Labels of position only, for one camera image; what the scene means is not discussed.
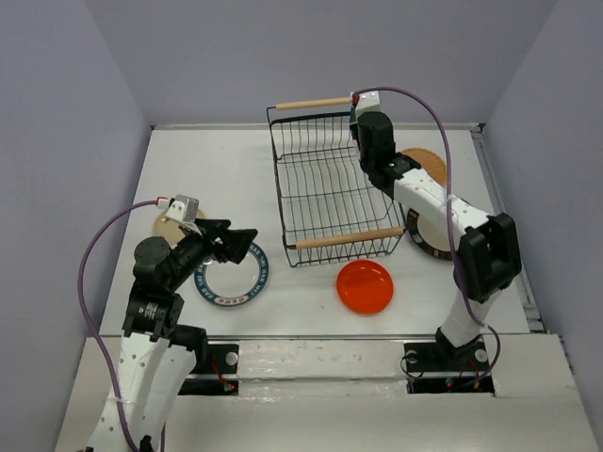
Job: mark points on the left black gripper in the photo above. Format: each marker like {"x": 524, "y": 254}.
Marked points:
{"x": 236, "y": 241}

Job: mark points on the white plate dark green rim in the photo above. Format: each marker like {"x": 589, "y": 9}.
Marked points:
{"x": 230, "y": 285}

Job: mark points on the cream plate with characters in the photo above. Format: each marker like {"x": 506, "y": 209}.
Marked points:
{"x": 169, "y": 230}

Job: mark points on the orange translucent plate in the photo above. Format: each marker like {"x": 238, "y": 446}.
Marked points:
{"x": 364, "y": 287}

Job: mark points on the black rimmed cream plate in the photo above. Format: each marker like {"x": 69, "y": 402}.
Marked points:
{"x": 427, "y": 237}

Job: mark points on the woven tan wicker plate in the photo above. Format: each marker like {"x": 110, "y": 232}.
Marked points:
{"x": 430, "y": 162}

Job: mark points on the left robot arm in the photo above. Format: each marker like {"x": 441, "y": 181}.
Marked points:
{"x": 157, "y": 353}

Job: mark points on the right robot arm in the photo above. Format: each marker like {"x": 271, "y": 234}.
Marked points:
{"x": 484, "y": 247}

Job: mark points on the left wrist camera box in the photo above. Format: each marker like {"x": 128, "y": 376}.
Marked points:
{"x": 181, "y": 209}

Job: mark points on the black wire dish rack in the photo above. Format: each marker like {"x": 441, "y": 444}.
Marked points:
{"x": 329, "y": 211}

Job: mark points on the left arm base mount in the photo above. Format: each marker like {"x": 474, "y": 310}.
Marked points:
{"x": 217, "y": 375}

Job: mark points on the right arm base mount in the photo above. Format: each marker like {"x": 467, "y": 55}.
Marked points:
{"x": 429, "y": 373}

